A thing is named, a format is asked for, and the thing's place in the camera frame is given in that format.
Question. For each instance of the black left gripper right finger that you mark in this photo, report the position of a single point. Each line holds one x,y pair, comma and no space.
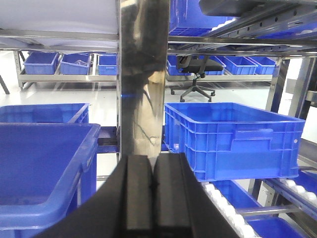
182,208

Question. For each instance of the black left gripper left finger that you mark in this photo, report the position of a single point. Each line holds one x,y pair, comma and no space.
121,208

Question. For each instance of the white roller conveyor track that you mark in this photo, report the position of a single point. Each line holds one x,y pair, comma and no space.
229,213

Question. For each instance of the large blue plastic crate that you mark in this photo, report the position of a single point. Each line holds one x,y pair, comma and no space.
225,141

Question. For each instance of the blue bin near left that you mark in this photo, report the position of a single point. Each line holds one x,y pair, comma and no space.
47,170

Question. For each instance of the blue bin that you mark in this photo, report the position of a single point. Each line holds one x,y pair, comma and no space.
47,170
46,113

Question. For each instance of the blue bin behind left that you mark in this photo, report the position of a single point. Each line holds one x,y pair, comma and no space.
46,113

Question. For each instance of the black office chair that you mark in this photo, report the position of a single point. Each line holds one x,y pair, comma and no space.
199,67

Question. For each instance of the stainless steel shelf frame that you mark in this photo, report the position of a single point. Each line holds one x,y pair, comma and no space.
140,26

